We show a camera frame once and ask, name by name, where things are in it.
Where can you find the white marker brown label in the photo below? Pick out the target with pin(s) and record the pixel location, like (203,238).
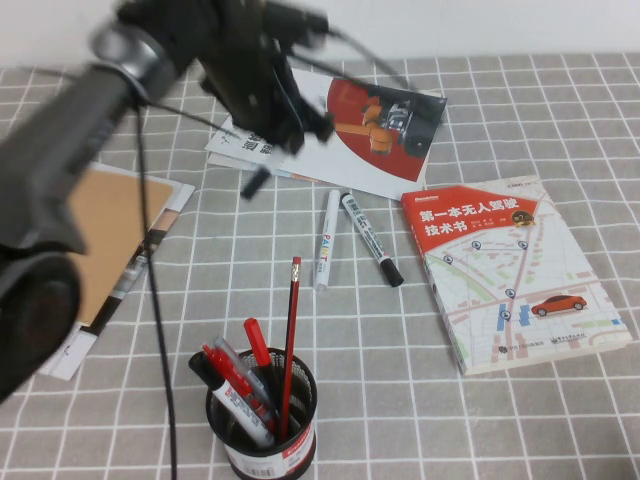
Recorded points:
(256,182)

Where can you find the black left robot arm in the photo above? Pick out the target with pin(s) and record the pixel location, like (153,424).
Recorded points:
(50,150)

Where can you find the black mesh pen holder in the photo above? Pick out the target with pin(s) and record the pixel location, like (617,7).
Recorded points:
(295,450)

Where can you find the white marker black cap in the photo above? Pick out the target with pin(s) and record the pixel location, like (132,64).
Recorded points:
(367,235)

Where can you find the white marker red label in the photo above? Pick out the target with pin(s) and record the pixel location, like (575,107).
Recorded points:
(240,410)

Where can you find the white red robot brochure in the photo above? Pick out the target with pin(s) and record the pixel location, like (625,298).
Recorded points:
(350,165)

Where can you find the red white map book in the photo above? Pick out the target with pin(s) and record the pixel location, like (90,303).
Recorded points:
(500,280)

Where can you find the white paint marker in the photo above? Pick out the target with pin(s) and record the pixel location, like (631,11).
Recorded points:
(325,245)

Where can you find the red capped pen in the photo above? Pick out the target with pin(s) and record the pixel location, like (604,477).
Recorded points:
(256,342)

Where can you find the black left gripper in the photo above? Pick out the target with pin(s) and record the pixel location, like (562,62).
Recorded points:
(250,90)

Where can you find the grey translucent pen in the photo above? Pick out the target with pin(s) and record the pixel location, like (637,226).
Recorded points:
(232,357)

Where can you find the red black pencil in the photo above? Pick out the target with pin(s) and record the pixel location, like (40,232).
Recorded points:
(291,325)

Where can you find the brown kraft notebook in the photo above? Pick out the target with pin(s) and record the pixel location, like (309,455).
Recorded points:
(115,225)

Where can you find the red gel pen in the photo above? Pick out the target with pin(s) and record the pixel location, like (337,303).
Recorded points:
(217,357)

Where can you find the white brochure with photos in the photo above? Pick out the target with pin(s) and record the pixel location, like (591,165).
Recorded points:
(135,270)

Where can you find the grey checked tablecloth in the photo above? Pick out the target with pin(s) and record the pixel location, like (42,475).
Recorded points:
(400,400)

